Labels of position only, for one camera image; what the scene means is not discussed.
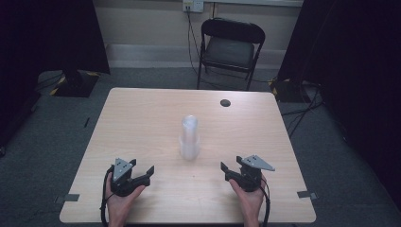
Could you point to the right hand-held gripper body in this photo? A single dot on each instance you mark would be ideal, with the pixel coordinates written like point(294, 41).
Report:
point(250, 179)

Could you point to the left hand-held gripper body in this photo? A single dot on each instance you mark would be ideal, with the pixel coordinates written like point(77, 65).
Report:
point(121, 184)

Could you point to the white plastic bottle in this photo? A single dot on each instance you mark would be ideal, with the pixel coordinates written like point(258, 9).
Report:
point(189, 142)

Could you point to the person's left hand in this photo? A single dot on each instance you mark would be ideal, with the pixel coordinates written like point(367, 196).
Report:
point(118, 205)

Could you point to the person's right hand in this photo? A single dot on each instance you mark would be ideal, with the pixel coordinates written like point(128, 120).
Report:
point(252, 201)

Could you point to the grey tape piece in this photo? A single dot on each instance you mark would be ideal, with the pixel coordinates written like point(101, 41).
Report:
point(305, 194)
point(71, 198)

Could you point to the black round table grommet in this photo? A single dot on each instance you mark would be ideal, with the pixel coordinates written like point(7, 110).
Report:
point(225, 103)

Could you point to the black stand base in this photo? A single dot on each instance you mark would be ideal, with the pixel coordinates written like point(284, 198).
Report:
point(287, 91)
point(77, 84)

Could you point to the black folding chair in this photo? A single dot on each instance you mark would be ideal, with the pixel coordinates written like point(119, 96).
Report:
point(228, 52)

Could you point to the dark curtain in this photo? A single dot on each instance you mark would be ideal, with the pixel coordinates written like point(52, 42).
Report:
point(47, 34)
point(353, 63)

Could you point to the white wall socket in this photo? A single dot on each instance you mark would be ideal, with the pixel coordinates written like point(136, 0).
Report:
point(193, 5)

